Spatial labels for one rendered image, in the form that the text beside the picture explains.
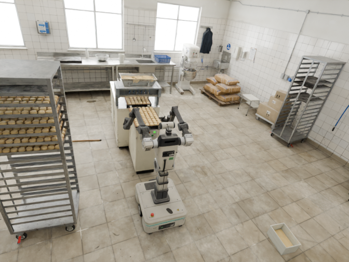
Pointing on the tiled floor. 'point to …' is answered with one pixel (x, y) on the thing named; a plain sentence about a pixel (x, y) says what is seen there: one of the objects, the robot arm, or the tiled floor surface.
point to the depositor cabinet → (118, 119)
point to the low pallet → (218, 99)
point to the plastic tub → (283, 238)
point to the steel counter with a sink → (142, 65)
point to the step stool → (250, 101)
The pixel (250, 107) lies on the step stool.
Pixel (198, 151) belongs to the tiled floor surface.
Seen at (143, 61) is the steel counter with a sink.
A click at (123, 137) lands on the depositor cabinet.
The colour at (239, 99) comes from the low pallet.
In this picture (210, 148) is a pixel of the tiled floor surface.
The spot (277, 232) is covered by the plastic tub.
